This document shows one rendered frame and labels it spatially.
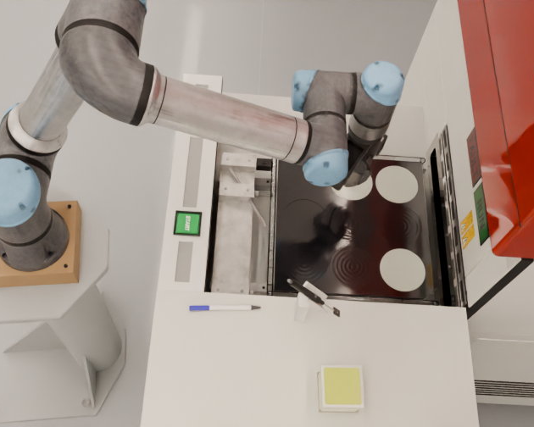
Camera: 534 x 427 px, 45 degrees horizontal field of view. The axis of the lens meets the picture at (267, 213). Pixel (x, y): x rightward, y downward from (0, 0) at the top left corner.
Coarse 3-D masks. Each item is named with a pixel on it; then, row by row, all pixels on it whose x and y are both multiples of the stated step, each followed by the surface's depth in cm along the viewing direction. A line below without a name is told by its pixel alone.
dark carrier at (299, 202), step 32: (384, 160) 153; (288, 192) 147; (320, 192) 147; (288, 224) 143; (320, 224) 144; (352, 224) 144; (384, 224) 145; (416, 224) 145; (288, 256) 139; (320, 256) 140; (352, 256) 141; (288, 288) 136; (320, 288) 136; (352, 288) 137; (384, 288) 138; (416, 288) 138
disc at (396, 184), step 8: (384, 168) 152; (392, 168) 152; (400, 168) 152; (376, 176) 150; (384, 176) 150; (392, 176) 151; (400, 176) 151; (408, 176) 151; (376, 184) 149; (384, 184) 150; (392, 184) 150; (400, 184) 150; (408, 184) 150; (416, 184) 150; (384, 192) 148; (392, 192) 149; (400, 192) 149; (408, 192) 149; (416, 192) 149; (392, 200) 148; (400, 200) 148; (408, 200) 148
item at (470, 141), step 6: (474, 132) 131; (468, 138) 134; (474, 138) 131; (468, 144) 134; (474, 144) 130; (474, 150) 130; (474, 156) 130; (474, 162) 130; (474, 168) 130; (474, 174) 129; (474, 180) 129
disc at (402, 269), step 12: (396, 252) 142; (408, 252) 142; (384, 264) 140; (396, 264) 140; (408, 264) 141; (420, 264) 141; (384, 276) 139; (396, 276) 139; (408, 276) 139; (420, 276) 139; (396, 288) 138; (408, 288) 138
